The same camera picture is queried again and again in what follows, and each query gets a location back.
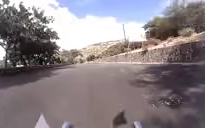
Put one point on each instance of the robot's own part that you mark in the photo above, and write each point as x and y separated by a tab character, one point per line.
137	124
67	125

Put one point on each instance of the grey asphalt road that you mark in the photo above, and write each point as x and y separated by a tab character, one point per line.
90	93

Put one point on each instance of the dry scrub hillside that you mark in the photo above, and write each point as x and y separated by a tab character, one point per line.
103	48

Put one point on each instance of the rough stone retaining wall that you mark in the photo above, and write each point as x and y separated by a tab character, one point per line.
186	53

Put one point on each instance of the thin utility pole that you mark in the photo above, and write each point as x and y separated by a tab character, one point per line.
124	33

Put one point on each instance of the group of dark green trees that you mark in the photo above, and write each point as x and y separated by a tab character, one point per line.
26	36

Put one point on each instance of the green roadside bushes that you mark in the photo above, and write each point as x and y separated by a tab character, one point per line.
71	56

